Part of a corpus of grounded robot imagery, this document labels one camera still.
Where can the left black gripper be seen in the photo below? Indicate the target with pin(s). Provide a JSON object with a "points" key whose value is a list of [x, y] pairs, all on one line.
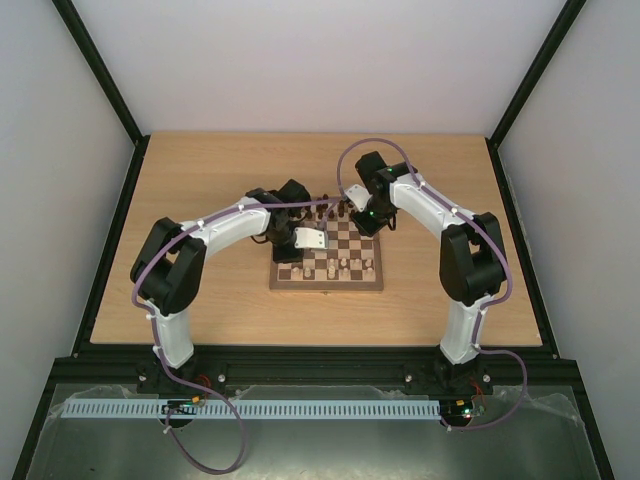
{"points": [[281, 256]]}

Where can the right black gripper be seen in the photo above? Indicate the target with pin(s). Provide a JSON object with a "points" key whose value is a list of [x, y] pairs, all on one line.
{"points": [[365, 225]]}

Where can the white chess piece nine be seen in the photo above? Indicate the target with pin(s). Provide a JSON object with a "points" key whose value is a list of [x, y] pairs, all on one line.
{"points": [[296, 274]]}

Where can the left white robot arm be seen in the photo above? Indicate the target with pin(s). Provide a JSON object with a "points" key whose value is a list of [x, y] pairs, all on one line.
{"points": [[168, 270]]}

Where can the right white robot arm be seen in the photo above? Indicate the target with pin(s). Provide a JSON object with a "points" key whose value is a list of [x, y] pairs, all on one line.
{"points": [[472, 265]]}

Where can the wooden chess board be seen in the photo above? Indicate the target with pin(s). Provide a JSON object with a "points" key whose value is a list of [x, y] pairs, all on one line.
{"points": [[344, 241]]}

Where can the metal front tray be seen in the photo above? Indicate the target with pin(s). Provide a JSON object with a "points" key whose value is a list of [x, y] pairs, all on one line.
{"points": [[512, 435]]}

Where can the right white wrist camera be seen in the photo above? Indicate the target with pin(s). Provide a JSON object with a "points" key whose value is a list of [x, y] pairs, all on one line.
{"points": [[358, 196]]}

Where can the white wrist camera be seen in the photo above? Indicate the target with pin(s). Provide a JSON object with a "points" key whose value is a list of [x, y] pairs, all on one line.
{"points": [[310, 238], [358, 196]]}

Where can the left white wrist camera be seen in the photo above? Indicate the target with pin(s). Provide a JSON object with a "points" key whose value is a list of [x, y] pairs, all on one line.
{"points": [[310, 238]]}

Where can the right black frame post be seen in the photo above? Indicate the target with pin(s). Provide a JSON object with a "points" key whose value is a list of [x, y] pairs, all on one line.
{"points": [[546, 52]]}

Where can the black frame post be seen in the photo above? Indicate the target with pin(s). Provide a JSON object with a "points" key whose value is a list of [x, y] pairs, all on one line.
{"points": [[87, 47], [546, 52]]}

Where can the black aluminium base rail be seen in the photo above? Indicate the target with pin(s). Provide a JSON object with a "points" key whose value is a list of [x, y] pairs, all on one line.
{"points": [[412, 370]]}

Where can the left black frame post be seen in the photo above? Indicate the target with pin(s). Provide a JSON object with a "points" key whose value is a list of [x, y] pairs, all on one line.
{"points": [[87, 47]]}

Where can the grey slotted cable duct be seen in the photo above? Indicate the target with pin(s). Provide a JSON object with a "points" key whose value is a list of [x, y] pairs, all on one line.
{"points": [[254, 409]]}

